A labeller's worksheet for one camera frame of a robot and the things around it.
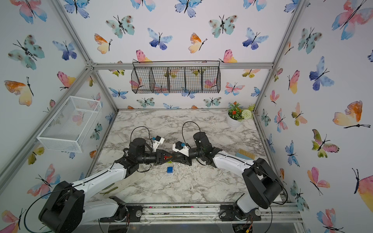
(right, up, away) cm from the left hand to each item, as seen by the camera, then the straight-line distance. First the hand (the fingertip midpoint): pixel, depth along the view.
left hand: (175, 158), depth 75 cm
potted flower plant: (+38, +23, +23) cm, 50 cm away
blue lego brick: (-4, -10, +11) cm, 15 cm away
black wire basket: (-2, +49, +23) cm, 54 cm away
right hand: (0, +1, +2) cm, 3 cm away
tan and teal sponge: (+43, -2, +20) cm, 48 cm away
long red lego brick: (-4, 0, 0) cm, 4 cm away
